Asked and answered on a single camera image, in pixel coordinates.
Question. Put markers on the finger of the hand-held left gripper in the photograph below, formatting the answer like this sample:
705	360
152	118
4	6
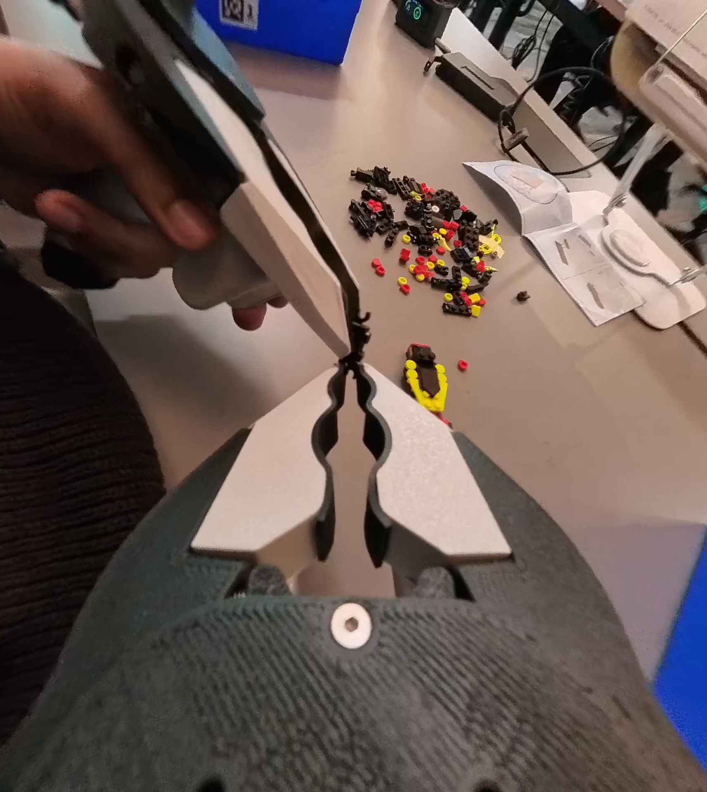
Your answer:
291	247

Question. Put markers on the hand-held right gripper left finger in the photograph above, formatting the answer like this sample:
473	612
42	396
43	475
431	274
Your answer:
260	495

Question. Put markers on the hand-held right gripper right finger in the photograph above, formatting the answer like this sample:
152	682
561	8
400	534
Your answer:
440	495

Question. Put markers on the black lego part red stud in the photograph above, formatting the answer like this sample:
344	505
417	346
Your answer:
356	346

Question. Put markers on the pile of lego pieces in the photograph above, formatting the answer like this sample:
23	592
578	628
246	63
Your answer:
427	235

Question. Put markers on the yellow red lego car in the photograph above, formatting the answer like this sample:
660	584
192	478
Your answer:
427	383

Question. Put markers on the lego instruction booklet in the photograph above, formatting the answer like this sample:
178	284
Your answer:
551	235

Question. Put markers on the person's left hand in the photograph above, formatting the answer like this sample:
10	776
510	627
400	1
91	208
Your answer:
50	142

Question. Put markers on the blue bin with white tag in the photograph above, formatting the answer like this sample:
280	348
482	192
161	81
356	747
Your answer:
291	25

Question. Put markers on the person's black sweater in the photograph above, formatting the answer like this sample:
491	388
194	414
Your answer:
38	495

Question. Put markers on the black device green light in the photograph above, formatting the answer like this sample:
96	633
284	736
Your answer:
421	18

